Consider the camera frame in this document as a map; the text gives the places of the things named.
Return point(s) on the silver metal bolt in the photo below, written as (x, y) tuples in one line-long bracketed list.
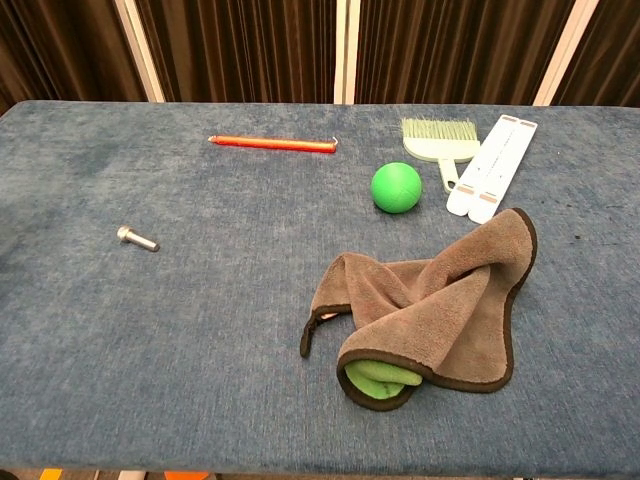
[(135, 239)]

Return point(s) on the light green hand brush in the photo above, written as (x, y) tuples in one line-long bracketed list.
[(440, 147)]

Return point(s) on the green ball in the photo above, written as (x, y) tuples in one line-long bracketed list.
[(396, 188)]

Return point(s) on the orange red pencil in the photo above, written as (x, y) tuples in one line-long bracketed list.
[(272, 144)]

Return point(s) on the brown and green microfiber cloth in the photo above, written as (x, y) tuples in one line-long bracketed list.
[(430, 310)]

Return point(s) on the dark brown curtain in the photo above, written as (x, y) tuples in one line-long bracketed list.
[(240, 50)]

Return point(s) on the orange object under table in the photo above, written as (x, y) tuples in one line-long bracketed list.
[(50, 474), (185, 475)]

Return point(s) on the white frame post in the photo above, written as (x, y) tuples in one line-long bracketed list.
[(140, 50), (347, 50), (565, 52)]

